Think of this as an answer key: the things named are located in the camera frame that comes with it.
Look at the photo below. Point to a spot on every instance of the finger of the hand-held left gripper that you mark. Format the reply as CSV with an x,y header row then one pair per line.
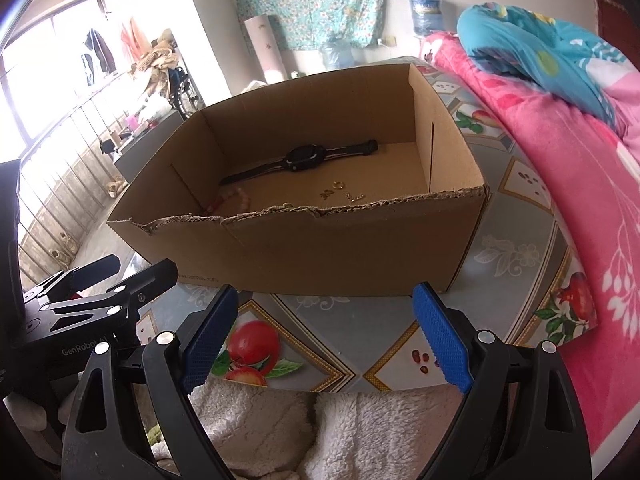
x,y
95,270
150,280

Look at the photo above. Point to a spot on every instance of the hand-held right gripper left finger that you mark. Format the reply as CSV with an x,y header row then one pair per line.
x,y
210,340

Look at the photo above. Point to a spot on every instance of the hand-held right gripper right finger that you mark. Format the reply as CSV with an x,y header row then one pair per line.
x,y
442,342

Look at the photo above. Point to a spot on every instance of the brown cardboard box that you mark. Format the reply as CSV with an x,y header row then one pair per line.
x,y
350,250

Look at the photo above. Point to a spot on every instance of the small gold pendant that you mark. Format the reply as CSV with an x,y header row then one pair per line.
x,y
356,197

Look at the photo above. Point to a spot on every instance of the black wristwatch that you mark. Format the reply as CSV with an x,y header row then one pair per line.
x,y
302,154

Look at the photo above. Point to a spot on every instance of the pair of shoes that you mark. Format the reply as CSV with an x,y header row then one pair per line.
x,y
116,187

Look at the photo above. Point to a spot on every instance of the metal railing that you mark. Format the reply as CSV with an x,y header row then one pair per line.
x,y
60,185

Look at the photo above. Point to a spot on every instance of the white fleece cloth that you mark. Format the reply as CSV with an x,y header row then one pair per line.
x,y
350,425

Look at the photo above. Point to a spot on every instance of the grey cabinet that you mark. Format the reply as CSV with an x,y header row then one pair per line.
x,y
150,140

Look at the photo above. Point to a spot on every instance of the pink floral blanket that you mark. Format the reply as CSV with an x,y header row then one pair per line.
x,y
575,210

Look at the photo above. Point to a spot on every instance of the wheelchair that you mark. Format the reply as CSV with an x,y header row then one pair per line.
x,y
182,90

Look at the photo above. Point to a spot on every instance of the hanging dark jacket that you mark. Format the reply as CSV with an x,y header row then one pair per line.
x,y
100,47

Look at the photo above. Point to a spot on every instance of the pile of clothes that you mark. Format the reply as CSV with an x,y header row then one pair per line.
x,y
160,55

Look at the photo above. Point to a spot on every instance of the hanging pink garment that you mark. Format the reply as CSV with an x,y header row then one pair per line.
x,y
129,40

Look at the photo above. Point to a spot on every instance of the teal patterned blanket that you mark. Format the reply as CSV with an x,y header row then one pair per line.
x,y
550,60

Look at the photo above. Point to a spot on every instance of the blue water jug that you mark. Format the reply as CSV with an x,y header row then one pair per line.
x,y
426,12

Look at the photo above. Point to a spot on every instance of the dark red door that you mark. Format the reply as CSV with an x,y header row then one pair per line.
x,y
615,10

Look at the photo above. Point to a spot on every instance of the wall socket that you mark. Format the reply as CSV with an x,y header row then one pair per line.
x,y
388,40

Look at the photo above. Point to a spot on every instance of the floral wall curtain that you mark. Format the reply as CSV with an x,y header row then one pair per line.
x,y
310,0

